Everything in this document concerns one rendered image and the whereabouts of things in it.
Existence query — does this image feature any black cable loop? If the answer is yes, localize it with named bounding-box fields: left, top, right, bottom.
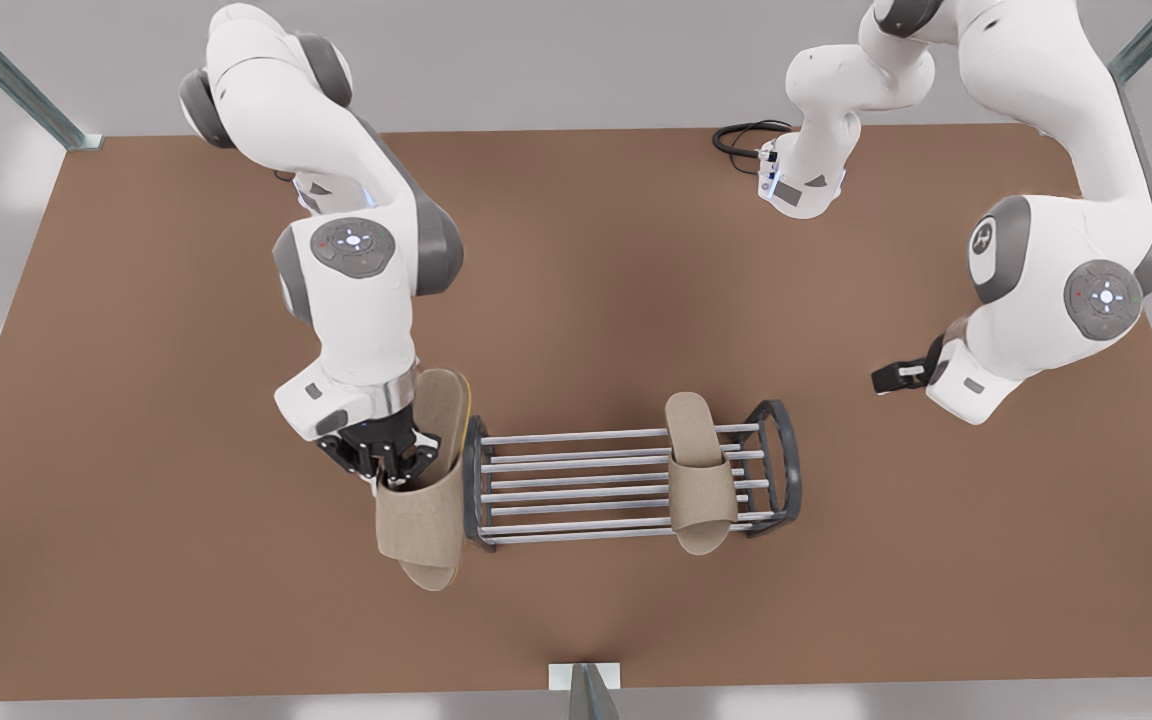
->
left=712, top=120, right=797, bottom=161

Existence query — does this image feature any dark metal shoe rack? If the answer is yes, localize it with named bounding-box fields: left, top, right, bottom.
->
left=462, top=399, right=804, bottom=552

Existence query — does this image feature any beige slipper with yellow sole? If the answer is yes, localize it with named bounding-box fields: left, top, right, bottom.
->
left=375, top=369, right=473, bottom=592

